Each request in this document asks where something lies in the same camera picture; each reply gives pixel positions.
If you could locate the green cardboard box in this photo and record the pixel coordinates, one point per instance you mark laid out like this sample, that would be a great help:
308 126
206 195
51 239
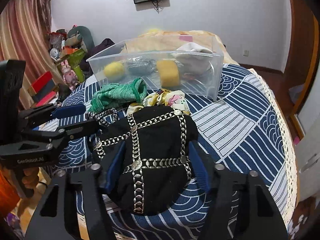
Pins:
74 60

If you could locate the blue white patterned bedspread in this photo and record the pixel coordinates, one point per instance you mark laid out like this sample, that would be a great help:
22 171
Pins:
242 129

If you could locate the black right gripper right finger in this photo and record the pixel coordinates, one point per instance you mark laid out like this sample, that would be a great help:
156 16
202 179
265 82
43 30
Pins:
198 166

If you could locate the yellow sponge ball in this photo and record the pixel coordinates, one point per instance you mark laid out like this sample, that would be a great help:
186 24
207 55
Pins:
114 71

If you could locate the green knitted cloth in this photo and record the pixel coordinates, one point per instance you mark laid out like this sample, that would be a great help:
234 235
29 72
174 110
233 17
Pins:
114 95

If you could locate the brown wooden door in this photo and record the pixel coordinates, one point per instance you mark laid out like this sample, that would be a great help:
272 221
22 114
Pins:
303 57

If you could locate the colourful fleece blanket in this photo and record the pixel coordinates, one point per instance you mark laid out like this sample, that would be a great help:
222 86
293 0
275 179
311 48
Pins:
171 40

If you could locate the white drawstring pouch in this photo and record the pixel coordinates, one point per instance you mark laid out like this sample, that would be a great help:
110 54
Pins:
193 60

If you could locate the clear plastic storage box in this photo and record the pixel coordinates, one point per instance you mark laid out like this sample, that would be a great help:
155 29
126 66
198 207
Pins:
207 85

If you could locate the grey green plush toy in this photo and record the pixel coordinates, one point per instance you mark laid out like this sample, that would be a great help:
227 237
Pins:
81 37

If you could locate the pink bunny figurine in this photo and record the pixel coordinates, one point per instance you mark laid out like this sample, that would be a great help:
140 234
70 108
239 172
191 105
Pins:
69 75

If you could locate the striped pink curtain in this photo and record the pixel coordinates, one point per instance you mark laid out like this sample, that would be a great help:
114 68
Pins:
25 25

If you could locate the person's left hand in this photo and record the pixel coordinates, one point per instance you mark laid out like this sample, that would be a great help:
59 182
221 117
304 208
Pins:
31 178

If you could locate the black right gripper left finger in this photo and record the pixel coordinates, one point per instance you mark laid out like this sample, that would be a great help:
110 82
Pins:
113 165

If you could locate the yellow rectangular sponge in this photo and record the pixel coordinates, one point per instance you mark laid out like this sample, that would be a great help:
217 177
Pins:
168 73

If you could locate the red box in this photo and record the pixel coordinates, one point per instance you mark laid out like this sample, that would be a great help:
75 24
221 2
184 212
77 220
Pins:
41 87

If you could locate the black hat with silver chains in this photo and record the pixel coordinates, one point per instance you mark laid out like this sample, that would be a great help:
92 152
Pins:
156 165

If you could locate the floral yellow scrunchie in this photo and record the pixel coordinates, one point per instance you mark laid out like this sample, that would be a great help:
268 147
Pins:
174 99

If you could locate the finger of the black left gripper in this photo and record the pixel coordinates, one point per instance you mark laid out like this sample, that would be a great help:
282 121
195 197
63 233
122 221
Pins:
80 129
68 111

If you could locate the yellow green plush toy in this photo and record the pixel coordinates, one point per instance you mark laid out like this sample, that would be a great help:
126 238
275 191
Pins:
153 30

